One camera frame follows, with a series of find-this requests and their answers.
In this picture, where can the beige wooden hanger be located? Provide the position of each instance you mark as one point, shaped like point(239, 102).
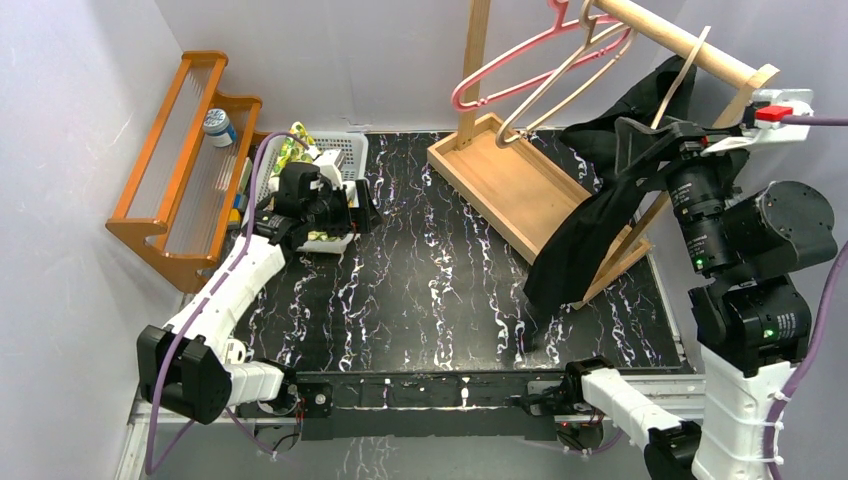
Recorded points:
point(680, 76)

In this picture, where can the black skirt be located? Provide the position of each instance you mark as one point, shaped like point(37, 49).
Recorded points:
point(566, 266)

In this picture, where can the white plastic basket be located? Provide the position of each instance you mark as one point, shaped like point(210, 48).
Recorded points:
point(354, 147)

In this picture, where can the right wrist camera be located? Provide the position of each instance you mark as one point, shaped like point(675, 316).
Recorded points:
point(768, 119)

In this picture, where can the orange wooden shelf rack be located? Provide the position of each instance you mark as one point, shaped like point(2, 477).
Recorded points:
point(174, 210)

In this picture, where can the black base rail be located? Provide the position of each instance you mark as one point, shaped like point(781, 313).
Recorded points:
point(483, 403)

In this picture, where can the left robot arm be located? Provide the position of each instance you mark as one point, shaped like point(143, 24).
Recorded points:
point(183, 364)

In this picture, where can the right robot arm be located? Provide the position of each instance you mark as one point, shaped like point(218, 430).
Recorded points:
point(753, 325)

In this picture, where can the yellow green patterned cloth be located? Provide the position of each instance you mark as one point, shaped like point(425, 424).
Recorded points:
point(298, 146)

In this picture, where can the small white blue jar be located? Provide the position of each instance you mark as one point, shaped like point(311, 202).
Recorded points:
point(218, 128)

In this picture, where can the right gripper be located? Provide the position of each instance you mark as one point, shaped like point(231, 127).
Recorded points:
point(635, 142)

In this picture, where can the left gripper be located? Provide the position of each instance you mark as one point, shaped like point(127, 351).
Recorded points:
point(361, 215)

